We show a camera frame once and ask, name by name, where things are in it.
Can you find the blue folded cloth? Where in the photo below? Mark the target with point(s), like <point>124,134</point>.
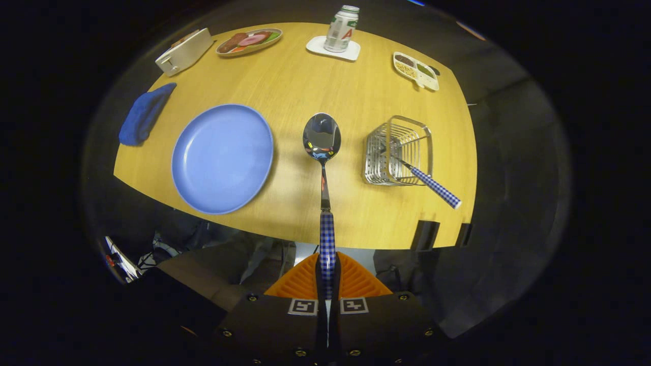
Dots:
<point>142,114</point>

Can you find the white oval food plate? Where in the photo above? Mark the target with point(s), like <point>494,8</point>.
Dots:
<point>239,53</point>

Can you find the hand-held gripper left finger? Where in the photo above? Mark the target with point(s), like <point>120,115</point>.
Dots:
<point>274,328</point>

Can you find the brown toast slice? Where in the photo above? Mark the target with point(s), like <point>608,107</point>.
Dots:
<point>184,39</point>

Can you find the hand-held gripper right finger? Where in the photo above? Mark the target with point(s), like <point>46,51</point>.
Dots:
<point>381,328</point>

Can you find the white square coaster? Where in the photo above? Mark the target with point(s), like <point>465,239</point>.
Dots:
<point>315,47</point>

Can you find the pink ham slice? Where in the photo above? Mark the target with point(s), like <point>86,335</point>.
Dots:
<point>253,40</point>

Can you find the white drink bottle green cap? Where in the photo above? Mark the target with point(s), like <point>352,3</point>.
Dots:
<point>339,33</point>

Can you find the white divided snack tray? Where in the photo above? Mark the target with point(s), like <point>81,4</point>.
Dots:
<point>414,71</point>

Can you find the white flat board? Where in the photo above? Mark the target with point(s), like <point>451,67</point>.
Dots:
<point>122,262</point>

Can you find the blue round plate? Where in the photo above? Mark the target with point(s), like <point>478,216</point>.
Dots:
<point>218,157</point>

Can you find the brown meat piece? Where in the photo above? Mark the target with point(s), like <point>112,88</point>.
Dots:
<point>231,44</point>

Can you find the white toaster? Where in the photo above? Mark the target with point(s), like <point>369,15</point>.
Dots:
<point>188,53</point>

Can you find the green lettuce leaf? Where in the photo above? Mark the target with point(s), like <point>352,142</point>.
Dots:
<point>273,36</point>

